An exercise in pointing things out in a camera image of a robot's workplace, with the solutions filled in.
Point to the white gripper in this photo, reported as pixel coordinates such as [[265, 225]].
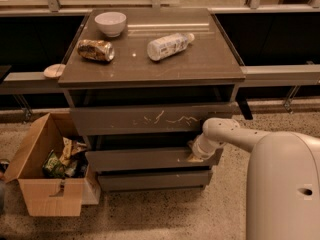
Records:
[[199, 151]]

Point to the grey drawer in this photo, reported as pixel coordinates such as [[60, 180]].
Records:
[[152, 181], [136, 119], [140, 159]]

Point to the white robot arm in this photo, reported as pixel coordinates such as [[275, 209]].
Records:
[[283, 178]]

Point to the grey top drawer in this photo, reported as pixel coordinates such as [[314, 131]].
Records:
[[136, 119]]

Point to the grey drawer cabinet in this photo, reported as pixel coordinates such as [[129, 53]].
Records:
[[206, 72]]

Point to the grey bottom drawer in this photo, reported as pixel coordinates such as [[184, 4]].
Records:
[[152, 181]]

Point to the open cardboard box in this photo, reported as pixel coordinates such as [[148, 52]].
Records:
[[45, 196]]

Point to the clear plastic bottle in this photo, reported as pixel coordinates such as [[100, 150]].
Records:
[[169, 45]]

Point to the crumpled snack wrappers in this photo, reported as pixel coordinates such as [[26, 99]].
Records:
[[73, 158]]

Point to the crushed metal can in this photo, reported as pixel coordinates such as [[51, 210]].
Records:
[[98, 50]]

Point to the grey metal ledge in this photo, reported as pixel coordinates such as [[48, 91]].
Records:
[[255, 76]]

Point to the green snack bag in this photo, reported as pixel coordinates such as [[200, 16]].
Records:
[[53, 167]]

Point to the white ceramic bowl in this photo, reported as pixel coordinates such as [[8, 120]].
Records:
[[111, 23]]

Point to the small round white dish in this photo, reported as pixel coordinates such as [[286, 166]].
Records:
[[54, 71]]

